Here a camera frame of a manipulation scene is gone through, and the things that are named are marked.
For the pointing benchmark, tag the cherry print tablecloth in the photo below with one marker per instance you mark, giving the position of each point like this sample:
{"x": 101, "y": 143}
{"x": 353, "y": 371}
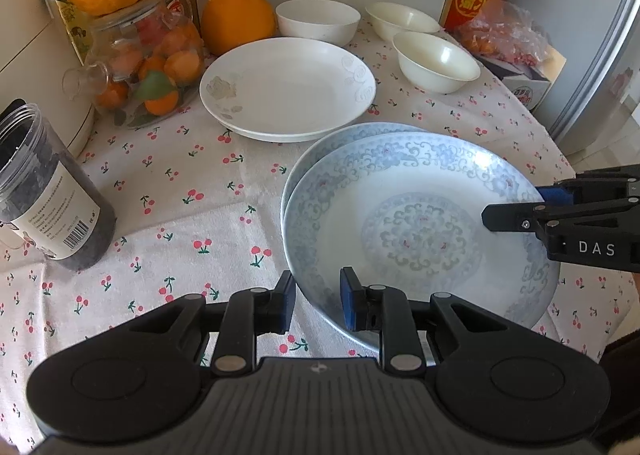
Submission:
{"x": 190, "y": 215}

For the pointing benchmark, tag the white bowl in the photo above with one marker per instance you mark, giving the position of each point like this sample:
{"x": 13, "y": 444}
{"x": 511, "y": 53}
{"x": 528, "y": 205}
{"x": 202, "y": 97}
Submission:
{"x": 400, "y": 17}
{"x": 435, "y": 60}
{"x": 315, "y": 30}

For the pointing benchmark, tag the plastic jar with dark contents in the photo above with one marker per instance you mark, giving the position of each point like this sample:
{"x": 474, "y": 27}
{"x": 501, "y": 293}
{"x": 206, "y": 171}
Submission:
{"x": 45, "y": 185}

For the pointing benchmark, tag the white appliance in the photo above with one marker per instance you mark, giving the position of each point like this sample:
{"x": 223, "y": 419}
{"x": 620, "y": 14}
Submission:
{"x": 30, "y": 75}

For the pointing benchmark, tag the glass jar of small oranges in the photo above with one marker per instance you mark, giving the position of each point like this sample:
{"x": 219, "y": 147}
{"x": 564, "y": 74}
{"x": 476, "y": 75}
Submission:
{"x": 160, "y": 60}

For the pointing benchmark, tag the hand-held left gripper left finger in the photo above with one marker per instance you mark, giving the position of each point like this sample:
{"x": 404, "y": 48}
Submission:
{"x": 286, "y": 305}

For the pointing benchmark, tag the white floral plate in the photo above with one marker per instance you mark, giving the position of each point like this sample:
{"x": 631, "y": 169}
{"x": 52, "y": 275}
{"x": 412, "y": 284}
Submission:
{"x": 285, "y": 85}

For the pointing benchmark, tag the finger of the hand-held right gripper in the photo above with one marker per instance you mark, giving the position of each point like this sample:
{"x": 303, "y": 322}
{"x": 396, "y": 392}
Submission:
{"x": 555, "y": 194}
{"x": 510, "y": 217}

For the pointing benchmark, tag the dark printed box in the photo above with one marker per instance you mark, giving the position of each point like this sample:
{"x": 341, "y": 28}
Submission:
{"x": 530, "y": 85}

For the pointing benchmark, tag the clear plastic snack bag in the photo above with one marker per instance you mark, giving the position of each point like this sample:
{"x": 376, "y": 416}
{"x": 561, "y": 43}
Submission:
{"x": 505, "y": 35}

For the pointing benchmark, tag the small clear glass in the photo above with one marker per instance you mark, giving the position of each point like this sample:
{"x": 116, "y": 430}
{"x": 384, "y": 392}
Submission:
{"x": 82, "y": 80}

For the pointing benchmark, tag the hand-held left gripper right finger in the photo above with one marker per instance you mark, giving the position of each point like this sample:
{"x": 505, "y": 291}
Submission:
{"x": 348, "y": 302}

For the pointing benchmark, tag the blue patterned plate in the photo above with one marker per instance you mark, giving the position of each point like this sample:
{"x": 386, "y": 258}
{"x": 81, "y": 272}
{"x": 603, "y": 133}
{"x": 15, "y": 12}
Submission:
{"x": 425, "y": 185}
{"x": 320, "y": 151}

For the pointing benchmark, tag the yellow printed box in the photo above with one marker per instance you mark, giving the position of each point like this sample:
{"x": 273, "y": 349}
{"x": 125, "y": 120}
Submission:
{"x": 72, "y": 30}

